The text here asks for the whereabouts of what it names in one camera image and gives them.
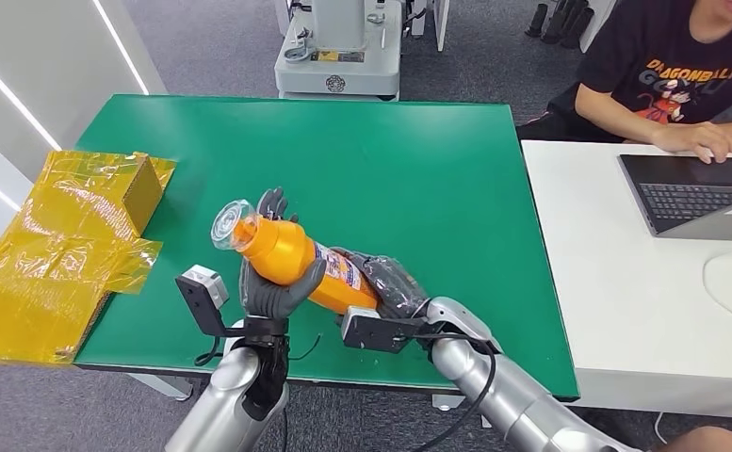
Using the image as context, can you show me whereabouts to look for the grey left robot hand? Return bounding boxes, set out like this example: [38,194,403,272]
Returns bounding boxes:
[239,186,328,322]

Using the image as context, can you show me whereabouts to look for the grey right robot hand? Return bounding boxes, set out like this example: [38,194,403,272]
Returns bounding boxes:
[331,247,432,320]

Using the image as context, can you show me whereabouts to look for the orange juice bottle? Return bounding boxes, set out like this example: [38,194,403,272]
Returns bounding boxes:
[210,199,381,315]

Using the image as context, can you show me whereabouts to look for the yellow taped cardboard box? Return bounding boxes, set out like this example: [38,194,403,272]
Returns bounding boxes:
[0,151,178,368]

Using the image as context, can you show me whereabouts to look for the white cabinet panel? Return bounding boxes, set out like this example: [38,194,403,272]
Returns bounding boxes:
[402,0,451,53]

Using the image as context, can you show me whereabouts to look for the dark grey laptop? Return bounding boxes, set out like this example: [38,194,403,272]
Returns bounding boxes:
[616,153,732,243]

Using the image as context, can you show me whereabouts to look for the black cylindrical parts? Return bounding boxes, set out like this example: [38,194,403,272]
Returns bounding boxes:
[524,0,595,50]

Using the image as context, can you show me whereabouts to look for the person's right hand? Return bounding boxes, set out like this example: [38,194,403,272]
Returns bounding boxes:
[652,121,732,165]

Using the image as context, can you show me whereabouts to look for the person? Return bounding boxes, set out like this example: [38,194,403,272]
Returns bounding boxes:
[514,0,732,165]

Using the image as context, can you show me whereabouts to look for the person's knee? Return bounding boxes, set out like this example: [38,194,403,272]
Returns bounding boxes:
[659,426,732,452]

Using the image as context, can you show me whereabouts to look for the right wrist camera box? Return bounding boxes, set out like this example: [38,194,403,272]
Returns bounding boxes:
[340,305,430,356]

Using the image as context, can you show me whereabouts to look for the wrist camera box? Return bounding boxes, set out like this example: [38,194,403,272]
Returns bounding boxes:
[174,264,231,338]
[340,305,430,356]

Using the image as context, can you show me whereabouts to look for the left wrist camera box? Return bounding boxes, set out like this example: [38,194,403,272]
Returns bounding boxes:
[174,264,231,338]

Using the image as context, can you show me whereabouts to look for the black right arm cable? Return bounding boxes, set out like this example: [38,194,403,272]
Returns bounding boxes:
[414,331,499,452]

